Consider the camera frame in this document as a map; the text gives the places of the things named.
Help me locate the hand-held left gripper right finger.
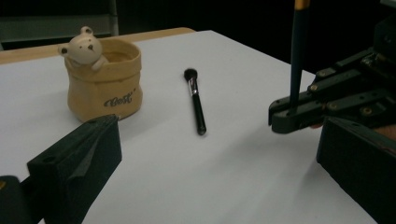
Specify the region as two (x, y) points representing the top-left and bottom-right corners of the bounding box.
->
(316, 116), (396, 224)

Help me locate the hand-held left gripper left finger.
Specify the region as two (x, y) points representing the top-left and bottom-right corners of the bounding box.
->
(27, 114), (123, 224)

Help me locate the thin black copper-ferrule brush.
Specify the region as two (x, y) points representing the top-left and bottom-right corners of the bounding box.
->
(289, 0), (312, 110)

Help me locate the tan bear brush holder cup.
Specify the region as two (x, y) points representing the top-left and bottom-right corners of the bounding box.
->
(57, 25), (145, 123)

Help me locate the black makeup brush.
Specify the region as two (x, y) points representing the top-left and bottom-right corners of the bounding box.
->
(183, 67), (207, 136)

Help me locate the white board sheet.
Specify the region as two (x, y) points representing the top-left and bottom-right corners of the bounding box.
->
(0, 29), (379, 224)

